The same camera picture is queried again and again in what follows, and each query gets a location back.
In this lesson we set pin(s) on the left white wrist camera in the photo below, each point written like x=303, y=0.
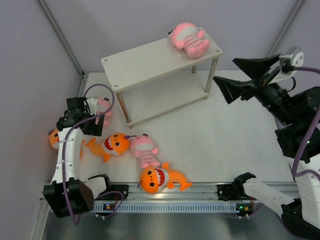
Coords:
x=92, y=103

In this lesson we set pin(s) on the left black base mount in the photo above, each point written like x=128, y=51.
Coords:
x=122, y=188

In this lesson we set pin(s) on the grey slotted cable duct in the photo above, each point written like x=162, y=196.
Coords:
x=197, y=207

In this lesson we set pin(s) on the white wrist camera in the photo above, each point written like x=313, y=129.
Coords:
x=294, y=57
x=92, y=103

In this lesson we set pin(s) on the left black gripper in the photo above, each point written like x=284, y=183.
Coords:
x=95, y=129

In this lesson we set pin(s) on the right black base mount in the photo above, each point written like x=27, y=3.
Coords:
x=231, y=192

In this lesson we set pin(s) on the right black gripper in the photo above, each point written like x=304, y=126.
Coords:
x=254, y=67

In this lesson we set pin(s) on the aluminium front rail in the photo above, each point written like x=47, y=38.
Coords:
x=200, y=191

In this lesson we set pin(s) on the orange shark plush far left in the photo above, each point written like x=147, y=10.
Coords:
x=55, y=142

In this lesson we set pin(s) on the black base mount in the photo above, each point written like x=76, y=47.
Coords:
x=122, y=188
x=231, y=192

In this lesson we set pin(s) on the orange shark plush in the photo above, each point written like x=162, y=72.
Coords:
x=153, y=179
x=55, y=142
x=114, y=145

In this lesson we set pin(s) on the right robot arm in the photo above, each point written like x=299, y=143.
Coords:
x=299, y=139

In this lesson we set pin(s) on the orange shark plush front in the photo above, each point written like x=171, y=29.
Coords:
x=153, y=179

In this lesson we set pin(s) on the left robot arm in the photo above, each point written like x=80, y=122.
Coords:
x=67, y=195

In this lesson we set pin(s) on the white two-tier shelf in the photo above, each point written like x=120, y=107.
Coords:
x=156, y=78

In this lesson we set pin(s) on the pink plush toy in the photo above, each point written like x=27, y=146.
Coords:
x=188, y=37
x=145, y=150
x=102, y=106

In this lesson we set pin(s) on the orange shark plush middle left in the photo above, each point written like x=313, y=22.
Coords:
x=114, y=145

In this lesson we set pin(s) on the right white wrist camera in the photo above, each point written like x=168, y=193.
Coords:
x=294, y=57

